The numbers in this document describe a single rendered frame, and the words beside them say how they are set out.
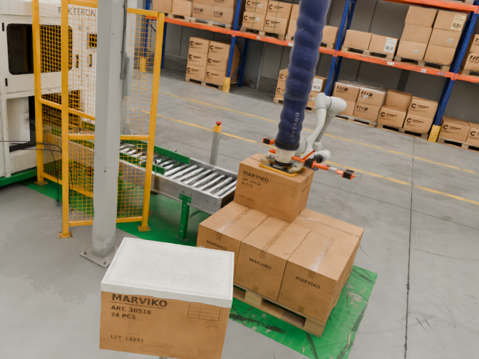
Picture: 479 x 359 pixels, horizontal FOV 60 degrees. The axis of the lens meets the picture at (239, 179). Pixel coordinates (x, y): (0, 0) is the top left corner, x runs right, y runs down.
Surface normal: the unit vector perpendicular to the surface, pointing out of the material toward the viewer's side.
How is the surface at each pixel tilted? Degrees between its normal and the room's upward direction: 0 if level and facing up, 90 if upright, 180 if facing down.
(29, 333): 0
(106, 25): 90
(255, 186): 90
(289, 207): 90
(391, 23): 90
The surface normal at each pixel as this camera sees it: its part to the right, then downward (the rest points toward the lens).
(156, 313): 0.00, 0.39
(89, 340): 0.15, -0.91
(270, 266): -0.45, 0.28
